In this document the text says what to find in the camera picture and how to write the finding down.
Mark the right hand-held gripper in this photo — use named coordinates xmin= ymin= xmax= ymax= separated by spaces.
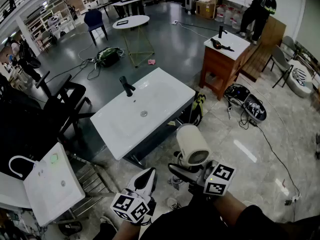
xmin=167 ymin=159 xmax=237 ymax=197

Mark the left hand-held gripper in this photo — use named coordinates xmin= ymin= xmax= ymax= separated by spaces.
xmin=109 ymin=168 xmax=157 ymax=226

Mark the cream hair dryer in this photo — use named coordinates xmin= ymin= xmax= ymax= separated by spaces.
xmin=173 ymin=123 xmax=212 ymax=172

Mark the large white sink basin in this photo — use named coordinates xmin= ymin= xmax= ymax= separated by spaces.
xmin=89 ymin=67 xmax=196 ymax=161

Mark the person's right forearm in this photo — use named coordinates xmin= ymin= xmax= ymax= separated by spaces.
xmin=212 ymin=190 xmax=251 ymax=229

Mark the person's left forearm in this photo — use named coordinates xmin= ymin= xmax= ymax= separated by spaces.
xmin=109 ymin=218 xmax=142 ymax=240

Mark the dark grey basin cabinet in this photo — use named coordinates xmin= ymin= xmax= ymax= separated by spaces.
xmin=122 ymin=103 xmax=198 ymax=170

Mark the metal shelf rack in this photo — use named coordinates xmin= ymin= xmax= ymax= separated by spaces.
xmin=67 ymin=156 xmax=114 ymax=220

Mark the person's black shirt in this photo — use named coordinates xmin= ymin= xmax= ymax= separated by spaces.
xmin=139 ymin=203 xmax=320 ymax=240

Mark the yellow-green backpack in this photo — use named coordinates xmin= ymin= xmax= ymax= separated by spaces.
xmin=188 ymin=91 xmax=207 ymax=127

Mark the open black equipment bag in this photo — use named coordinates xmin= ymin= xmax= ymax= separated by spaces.
xmin=223 ymin=83 xmax=268 ymax=124

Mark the black basin faucet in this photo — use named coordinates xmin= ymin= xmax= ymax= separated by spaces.
xmin=119 ymin=75 xmax=137 ymax=98

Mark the small white sink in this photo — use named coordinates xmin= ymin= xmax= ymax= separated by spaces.
xmin=23 ymin=141 xmax=86 ymax=227

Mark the power strip with plugs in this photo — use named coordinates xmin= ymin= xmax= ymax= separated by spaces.
xmin=284 ymin=193 xmax=302 ymax=206

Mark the wooden vanity with white top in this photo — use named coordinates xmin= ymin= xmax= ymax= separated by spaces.
xmin=199 ymin=31 xmax=252 ymax=101

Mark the green bag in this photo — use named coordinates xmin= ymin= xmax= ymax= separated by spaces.
xmin=96 ymin=46 xmax=123 ymax=68

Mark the white beanbag seat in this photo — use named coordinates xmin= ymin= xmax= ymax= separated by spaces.
xmin=286 ymin=58 xmax=314 ymax=99

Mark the white curved faucet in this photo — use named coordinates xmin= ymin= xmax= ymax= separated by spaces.
xmin=8 ymin=155 xmax=38 ymax=179

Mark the black vanity faucet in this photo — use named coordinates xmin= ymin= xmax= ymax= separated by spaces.
xmin=217 ymin=25 xmax=228 ymax=39

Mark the grey chair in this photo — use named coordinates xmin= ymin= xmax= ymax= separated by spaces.
xmin=261 ymin=44 xmax=295 ymax=89
xmin=281 ymin=35 xmax=297 ymax=60

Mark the clear water jug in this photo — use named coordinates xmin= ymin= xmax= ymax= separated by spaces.
xmin=223 ymin=7 xmax=236 ymax=26
xmin=231 ymin=10 xmax=245 ymax=30
xmin=214 ymin=4 xmax=227 ymax=23

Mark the wooden panel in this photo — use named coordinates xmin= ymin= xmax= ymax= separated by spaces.
xmin=241 ymin=15 xmax=287 ymax=83

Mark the cardboard box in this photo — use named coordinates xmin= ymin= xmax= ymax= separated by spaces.
xmin=195 ymin=0 xmax=217 ymax=20

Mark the round white table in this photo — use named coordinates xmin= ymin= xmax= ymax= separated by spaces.
xmin=112 ymin=15 xmax=155 ymax=69

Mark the silver suitcase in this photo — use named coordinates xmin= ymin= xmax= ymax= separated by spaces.
xmin=184 ymin=0 xmax=198 ymax=15

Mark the blue chair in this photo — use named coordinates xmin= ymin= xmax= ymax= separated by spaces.
xmin=83 ymin=8 xmax=109 ymax=46

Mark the white shelving unit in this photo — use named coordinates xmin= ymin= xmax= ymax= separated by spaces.
xmin=24 ymin=0 xmax=77 ymax=47

